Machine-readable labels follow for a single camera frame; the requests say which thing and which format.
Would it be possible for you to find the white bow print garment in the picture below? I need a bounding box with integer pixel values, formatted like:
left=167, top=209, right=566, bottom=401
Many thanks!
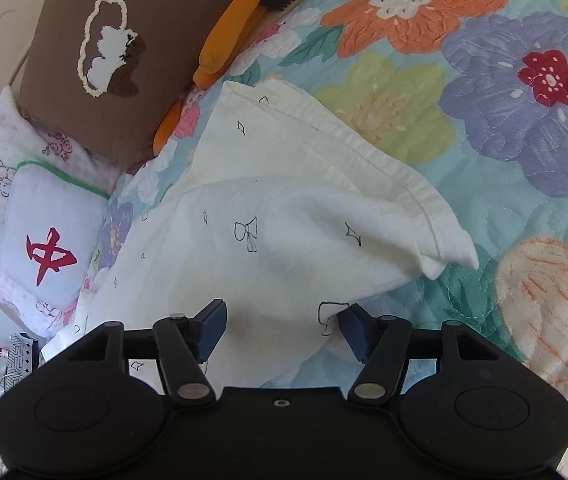
left=39, top=80, right=481, bottom=388

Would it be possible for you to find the floral quilt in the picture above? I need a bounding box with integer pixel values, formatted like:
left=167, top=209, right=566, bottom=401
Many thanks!
left=59, top=0, right=568, bottom=480

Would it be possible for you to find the pale blue red-symbol cushion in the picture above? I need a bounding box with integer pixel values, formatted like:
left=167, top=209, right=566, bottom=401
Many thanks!
left=0, top=160, right=110, bottom=308

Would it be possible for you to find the brown embroidered pillow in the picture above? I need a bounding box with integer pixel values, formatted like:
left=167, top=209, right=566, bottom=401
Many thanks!
left=18, top=0, right=247, bottom=173

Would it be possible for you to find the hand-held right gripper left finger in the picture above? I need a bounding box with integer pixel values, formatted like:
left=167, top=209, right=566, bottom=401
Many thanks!
left=66, top=299, right=228, bottom=408

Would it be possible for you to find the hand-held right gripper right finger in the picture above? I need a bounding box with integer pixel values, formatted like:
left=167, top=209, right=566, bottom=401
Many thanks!
left=336, top=304, right=503, bottom=408

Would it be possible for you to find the orange white black plush toy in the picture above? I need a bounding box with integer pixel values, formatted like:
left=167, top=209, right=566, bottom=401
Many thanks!
left=153, top=0, right=350, bottom=156

